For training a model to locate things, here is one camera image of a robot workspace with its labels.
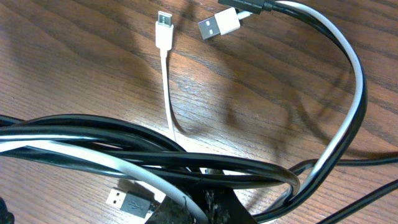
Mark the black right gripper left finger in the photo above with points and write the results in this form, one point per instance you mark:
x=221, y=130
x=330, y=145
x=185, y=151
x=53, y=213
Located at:
x=169, y=212

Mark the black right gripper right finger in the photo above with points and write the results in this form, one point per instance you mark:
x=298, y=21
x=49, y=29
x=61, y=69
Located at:
x=223, y=207

